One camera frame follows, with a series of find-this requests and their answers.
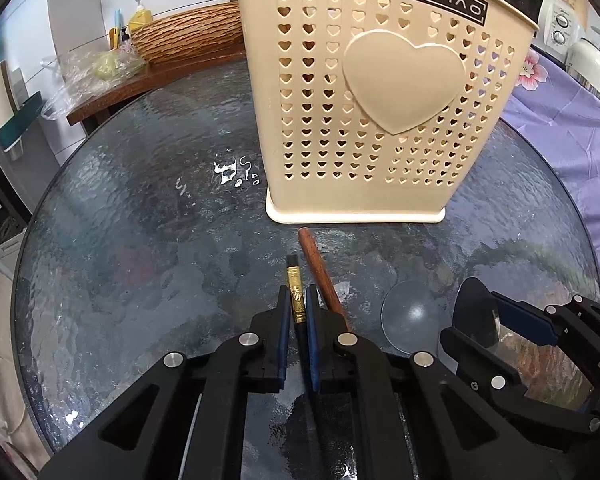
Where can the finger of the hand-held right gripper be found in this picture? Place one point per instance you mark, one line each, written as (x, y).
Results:
(480, 365)
(522, 315)

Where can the white electric kettle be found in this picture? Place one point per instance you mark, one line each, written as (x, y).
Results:
(590, 57)

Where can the dark teal roll holder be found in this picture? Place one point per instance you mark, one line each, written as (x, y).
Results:
(22, 116)

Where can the purple floral cloth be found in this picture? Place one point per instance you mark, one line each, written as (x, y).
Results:
(570, 150)

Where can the blue brush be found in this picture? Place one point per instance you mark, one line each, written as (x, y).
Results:
(116, 20)

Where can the yellow soap pump bottle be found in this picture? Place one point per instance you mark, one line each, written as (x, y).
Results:
(140, 17)

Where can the small yellow cup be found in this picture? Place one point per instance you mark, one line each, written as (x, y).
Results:
(114, 41)

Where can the white microwave oven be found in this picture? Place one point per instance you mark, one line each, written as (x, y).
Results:
(550, 15)

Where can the white paper roll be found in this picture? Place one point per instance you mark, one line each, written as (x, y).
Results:
(0, 90)

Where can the gold-ended black chopstick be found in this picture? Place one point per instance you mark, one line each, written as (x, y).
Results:
(295, 285)

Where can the clear round table disc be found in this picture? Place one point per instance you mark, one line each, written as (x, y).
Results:
(410, 320)

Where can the clear plastic bag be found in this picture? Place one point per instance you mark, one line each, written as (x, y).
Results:
(95, 70)

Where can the woven pattern wash basin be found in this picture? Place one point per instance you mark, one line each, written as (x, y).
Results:
(190, 30)

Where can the beige plastic utensil holder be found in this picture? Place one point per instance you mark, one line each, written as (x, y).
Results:
(380, 85)

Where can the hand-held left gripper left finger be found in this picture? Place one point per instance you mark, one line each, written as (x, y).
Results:
(282, 340)

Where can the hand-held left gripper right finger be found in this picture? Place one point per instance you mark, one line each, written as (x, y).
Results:
(312, 350)

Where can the dark wooden counter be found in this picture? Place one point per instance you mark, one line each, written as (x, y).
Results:
(155, 80)

